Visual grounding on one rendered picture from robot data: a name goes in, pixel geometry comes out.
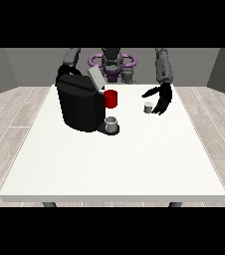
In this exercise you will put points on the small grey coffee pod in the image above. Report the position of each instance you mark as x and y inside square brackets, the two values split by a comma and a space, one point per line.
[147, 107]

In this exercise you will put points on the small grey cup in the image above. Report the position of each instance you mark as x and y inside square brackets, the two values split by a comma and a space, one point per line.
[111, 124]

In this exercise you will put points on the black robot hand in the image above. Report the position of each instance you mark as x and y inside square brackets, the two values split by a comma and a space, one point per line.
[163, 98]
[66, 70]

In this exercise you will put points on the red pod holder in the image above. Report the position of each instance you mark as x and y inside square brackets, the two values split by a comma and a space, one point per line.
[111, 98]

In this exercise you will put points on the pale grey machine lid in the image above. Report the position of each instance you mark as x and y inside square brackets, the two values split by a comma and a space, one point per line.
[96, 77]

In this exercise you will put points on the black coffee machine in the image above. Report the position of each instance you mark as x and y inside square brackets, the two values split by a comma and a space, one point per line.
[79, 104]

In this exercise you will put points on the grey robot trunk purple rings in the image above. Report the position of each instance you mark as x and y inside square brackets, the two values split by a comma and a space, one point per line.
[113, 66]

